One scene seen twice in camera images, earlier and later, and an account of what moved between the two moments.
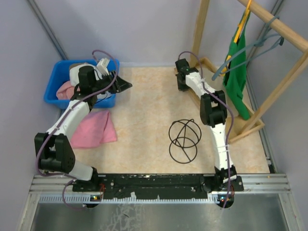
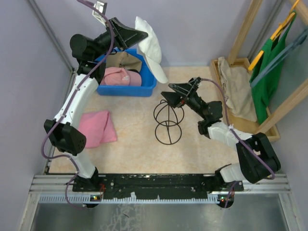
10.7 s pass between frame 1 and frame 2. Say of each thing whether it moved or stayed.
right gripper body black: moved
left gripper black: moved
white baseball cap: moved
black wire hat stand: moved
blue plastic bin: moved
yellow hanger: moved
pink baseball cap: moved
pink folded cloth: stayed
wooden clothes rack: moved
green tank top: moved
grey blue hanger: moved
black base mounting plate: stayed
